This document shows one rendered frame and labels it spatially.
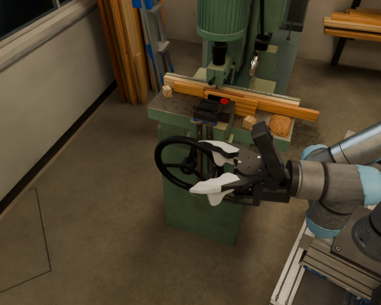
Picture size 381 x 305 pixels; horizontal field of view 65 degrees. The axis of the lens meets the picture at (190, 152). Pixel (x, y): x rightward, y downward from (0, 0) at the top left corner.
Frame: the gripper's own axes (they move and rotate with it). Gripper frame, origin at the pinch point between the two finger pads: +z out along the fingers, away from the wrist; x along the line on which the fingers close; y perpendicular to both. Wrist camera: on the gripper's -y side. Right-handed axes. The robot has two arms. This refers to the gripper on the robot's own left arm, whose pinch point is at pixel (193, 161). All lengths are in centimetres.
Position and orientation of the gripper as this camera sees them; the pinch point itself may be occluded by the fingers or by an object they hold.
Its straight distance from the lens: 58.9
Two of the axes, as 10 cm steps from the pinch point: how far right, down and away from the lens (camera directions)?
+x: 1.2, -6.0, 7.9
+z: -9.9, -0.9, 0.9
